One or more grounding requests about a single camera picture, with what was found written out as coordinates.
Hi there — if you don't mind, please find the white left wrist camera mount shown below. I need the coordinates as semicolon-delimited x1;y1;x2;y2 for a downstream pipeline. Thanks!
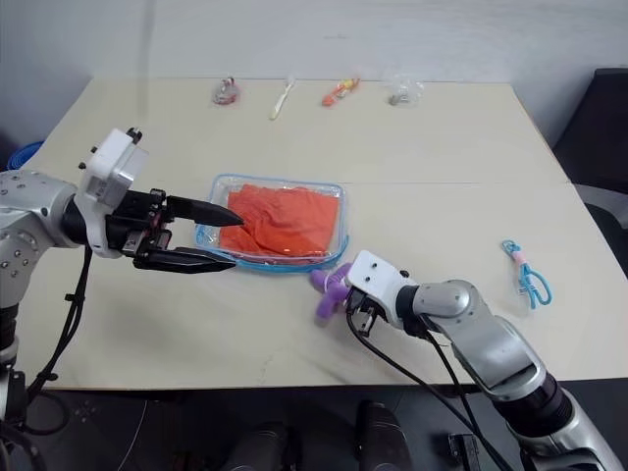
77;128;150;260

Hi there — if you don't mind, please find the small bag with red item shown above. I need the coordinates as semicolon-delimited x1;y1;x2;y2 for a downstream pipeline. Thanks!
211;76;242;106

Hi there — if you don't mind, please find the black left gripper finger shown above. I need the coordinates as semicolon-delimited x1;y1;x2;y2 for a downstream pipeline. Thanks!
166;194;245;229
132;246;240;277

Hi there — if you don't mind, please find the orange packaged item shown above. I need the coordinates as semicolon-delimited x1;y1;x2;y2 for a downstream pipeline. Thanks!
321;75;362;109

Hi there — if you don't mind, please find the orange cloth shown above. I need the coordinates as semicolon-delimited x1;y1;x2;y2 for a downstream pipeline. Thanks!
218;182;341;258

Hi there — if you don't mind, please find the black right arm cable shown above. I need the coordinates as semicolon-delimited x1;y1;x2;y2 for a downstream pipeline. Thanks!
345;308;509;471

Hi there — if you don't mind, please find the crumpled clear plastic bag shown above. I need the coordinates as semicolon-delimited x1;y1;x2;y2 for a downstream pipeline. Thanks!
383;72;425;108

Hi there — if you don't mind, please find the blue cord with pink band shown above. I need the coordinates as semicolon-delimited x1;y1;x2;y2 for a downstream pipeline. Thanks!
500;238;555;312

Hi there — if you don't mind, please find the clear blue-trimmed plastic pouch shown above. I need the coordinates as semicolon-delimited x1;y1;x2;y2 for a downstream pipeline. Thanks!
194;172;351;276

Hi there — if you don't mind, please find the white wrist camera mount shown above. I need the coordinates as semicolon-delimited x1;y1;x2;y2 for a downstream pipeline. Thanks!
77;128;150;260
343;249;419;331

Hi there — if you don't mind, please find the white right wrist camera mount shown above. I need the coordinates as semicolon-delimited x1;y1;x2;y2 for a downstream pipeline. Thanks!
343;249;419;331

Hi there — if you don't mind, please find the purple rubbery toy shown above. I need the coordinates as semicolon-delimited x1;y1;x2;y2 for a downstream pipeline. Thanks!
309;263;353;331

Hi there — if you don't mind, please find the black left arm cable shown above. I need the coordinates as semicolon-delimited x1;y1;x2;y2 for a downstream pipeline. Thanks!
25;242;94;393

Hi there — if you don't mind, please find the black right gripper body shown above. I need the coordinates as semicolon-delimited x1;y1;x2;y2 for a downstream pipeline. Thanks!
344;288;390;338

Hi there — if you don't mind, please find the small black block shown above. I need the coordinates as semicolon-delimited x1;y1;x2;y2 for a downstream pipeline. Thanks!
446;433;480;471

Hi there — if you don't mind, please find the blue coiled object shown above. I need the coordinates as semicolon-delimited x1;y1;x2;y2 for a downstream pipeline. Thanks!
6;140;46;171

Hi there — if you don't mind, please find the white plastic toothbrush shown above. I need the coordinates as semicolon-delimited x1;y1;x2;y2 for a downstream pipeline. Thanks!
267;74;298;122

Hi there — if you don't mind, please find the black chair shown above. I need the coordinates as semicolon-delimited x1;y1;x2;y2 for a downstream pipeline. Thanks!
550;67;628;233

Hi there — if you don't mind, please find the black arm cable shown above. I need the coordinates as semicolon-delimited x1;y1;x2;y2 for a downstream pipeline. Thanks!
345;308;509;471
25;242;94;393

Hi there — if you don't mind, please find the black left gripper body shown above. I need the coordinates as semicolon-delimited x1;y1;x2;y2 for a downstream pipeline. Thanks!
104;186;174;270

